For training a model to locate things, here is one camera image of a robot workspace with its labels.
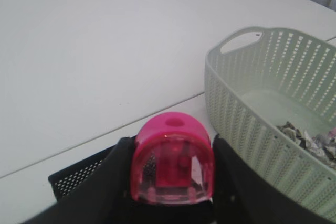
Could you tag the pink pencil sharpener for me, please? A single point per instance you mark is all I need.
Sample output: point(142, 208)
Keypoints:
point(173, 162)

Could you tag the green plastic woven basket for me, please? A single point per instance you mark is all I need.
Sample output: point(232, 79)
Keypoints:
point(259, 78)

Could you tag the black mesh pen holder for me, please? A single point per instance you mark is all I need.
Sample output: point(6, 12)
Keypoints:
point(76, 179)

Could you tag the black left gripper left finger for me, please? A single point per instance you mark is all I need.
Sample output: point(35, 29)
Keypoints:
point(69, 211)

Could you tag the paper ball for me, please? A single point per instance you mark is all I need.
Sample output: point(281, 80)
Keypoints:
point(322, 147)
point(295, 135)

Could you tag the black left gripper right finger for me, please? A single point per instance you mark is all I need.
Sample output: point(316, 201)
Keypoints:
point(242, 196)

